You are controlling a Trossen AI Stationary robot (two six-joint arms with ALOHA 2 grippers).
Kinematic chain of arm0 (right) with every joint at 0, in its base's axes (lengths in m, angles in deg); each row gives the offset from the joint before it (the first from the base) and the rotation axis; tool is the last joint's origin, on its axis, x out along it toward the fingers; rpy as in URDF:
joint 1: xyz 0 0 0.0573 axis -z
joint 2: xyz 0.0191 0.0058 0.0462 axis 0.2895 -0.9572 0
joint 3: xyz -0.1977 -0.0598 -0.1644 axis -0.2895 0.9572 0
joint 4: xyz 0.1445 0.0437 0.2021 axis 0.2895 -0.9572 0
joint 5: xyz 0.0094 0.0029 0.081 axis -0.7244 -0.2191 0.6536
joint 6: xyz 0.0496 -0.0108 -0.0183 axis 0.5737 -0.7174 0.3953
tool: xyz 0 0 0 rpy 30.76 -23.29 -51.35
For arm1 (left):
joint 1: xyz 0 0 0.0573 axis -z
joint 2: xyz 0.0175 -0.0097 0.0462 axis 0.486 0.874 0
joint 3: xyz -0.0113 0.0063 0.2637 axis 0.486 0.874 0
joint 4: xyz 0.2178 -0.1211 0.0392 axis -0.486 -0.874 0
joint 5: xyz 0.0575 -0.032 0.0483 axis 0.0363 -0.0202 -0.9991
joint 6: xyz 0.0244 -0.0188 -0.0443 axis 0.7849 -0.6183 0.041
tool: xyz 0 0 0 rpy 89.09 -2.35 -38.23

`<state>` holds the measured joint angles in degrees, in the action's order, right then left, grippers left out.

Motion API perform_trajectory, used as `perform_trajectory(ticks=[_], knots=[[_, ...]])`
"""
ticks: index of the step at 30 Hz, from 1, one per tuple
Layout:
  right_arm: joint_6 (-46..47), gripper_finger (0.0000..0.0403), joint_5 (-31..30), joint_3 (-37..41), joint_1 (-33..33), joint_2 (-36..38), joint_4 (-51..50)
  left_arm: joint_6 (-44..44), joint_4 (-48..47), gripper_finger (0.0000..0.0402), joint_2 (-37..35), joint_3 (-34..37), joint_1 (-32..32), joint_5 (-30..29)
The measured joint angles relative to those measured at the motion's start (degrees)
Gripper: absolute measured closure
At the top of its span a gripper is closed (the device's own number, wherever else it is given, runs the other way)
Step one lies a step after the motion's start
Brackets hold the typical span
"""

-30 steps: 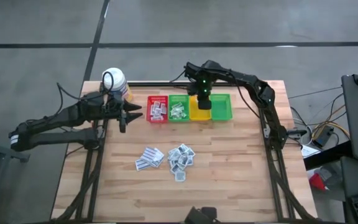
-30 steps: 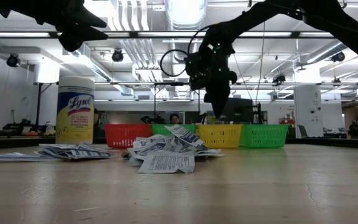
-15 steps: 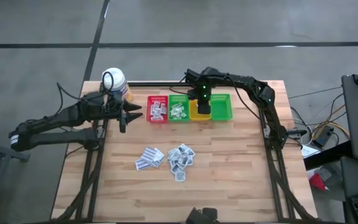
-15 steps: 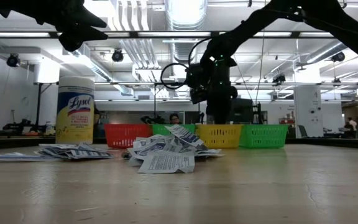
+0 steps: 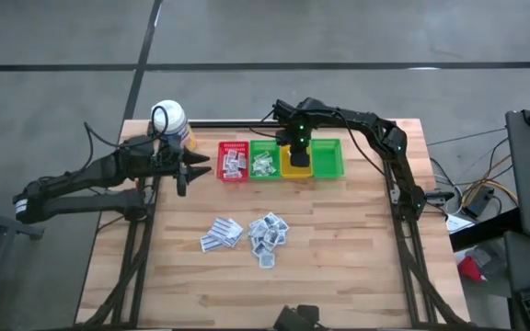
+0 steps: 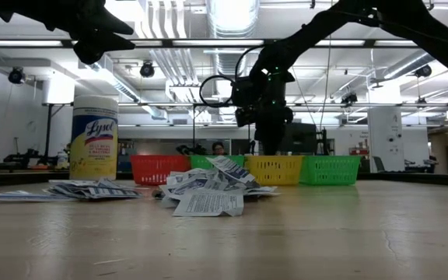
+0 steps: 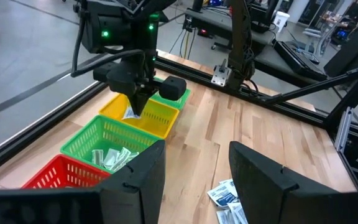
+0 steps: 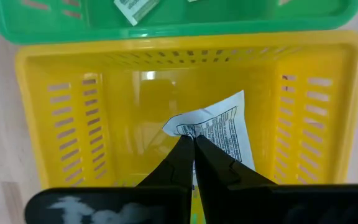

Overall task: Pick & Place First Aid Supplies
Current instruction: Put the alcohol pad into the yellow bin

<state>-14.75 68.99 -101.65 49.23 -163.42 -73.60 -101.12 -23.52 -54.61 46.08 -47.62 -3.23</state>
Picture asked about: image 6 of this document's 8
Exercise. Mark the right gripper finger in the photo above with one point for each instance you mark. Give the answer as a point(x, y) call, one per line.
point(278, 138)
point(264, 140)

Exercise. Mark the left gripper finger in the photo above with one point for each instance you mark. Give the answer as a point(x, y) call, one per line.
point(117, 44)
point(113, 25)

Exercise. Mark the grey printed wipe packet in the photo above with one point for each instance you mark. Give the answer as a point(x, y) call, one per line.
point(208, 204)

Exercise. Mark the black background robot arm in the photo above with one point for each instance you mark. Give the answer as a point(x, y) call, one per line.
point(25, 158)
point(191, 149)

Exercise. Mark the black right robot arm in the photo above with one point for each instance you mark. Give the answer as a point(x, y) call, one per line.
point(422, 23)

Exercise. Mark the black computer monitor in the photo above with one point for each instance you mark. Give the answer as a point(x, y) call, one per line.
point(303, 138)

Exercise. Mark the yellow plastic basket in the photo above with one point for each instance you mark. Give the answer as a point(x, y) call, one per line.
point(276, 169)

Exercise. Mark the black ceiling spotlight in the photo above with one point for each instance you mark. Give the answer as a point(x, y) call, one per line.
point(16, 75)
point(147, 70)
point(349, 98)
point(423, 71)

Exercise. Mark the person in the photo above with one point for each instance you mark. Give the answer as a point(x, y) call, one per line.
point(218, 148)

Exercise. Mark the green plastic basket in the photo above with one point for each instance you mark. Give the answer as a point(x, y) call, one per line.
point(197, 161)
point(329, 169)

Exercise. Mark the yellow Lysol wipes canister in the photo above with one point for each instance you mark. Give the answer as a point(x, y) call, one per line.
point(93, 144)

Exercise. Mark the grey office chair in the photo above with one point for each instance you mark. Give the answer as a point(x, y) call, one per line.
point(379, 163)

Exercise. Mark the white square pillar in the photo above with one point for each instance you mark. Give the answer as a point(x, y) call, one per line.
point(383, 128)

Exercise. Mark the black upright pole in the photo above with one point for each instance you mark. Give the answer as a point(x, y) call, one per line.
point(48, 132)

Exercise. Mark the red plastic basket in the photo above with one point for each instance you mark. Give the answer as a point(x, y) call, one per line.
point(150, 169)

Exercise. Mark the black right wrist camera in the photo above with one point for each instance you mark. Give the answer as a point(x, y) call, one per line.
point(247, 91)

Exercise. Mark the black background rig frame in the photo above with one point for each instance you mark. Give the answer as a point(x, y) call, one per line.
point(193, 128)

